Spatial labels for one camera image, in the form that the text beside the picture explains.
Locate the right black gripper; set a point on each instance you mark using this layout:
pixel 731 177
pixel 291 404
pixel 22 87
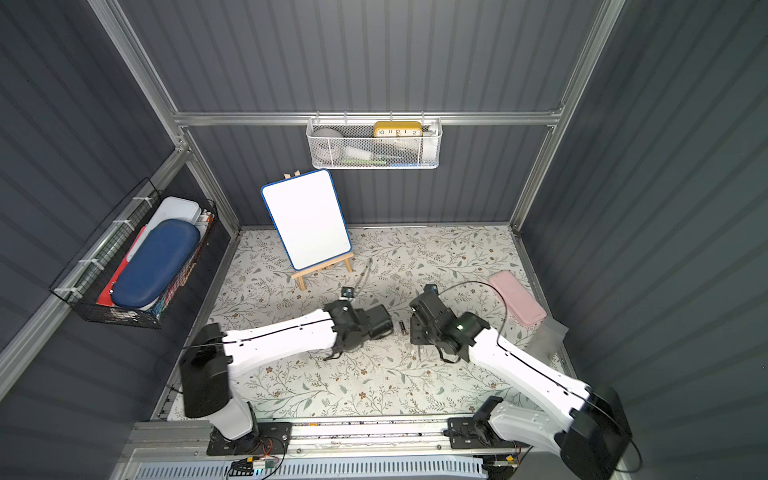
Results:
pixel 421 318

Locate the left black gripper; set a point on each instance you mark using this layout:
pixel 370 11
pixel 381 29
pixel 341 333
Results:
pixel 372 320

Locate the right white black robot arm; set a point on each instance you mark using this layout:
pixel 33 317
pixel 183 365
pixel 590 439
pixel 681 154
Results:
pixel 586 426

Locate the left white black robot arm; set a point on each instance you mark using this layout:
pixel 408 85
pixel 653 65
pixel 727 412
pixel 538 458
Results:
pixel 215 358

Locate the wooden easel stand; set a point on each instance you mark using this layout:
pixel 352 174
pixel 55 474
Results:
pixel 321 267

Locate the pink pencil case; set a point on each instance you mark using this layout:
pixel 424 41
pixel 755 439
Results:
pixel 524 307

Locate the white tape roll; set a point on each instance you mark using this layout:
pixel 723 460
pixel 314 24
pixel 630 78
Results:
pixel 326 145

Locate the yellow clock in basket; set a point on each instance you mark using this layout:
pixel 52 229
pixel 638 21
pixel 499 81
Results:
pixel 398 129

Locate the dark blue oval case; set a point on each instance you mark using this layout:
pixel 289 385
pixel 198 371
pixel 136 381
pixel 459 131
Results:
pixel 156 263

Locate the white plastic container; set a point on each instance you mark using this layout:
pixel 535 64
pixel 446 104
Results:
pixel 171 208

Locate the red folder in basket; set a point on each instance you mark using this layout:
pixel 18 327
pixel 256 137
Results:
pixel 105 297

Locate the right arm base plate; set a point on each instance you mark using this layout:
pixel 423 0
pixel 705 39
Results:
pixel 465 433

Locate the white board blue frame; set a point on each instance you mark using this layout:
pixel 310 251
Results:
pixel 306 219

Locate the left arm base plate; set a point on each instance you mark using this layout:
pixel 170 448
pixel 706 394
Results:
pixel 271 438

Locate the white wire mesh basket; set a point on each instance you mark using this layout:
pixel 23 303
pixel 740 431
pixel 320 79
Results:
pixel 364 151

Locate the black wire wall basket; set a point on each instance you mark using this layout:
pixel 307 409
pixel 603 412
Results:
pixel 80 284

